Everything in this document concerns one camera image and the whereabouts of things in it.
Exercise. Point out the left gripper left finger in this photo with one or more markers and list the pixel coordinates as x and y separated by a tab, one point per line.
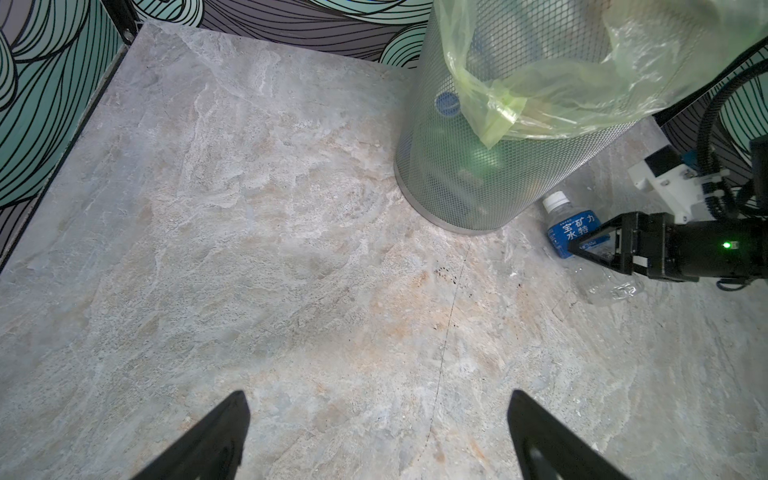
211	449

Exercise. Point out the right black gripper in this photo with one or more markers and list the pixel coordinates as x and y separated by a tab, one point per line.
653	245

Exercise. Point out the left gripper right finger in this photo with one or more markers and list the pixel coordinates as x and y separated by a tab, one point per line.
547	449

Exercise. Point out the blue label bottle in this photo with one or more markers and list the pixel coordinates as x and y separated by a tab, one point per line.
594	284

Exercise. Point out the grey bin with green liner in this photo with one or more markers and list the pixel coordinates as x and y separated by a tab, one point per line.
511	97

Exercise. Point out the black frame post left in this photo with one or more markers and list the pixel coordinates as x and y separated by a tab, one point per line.
124	17

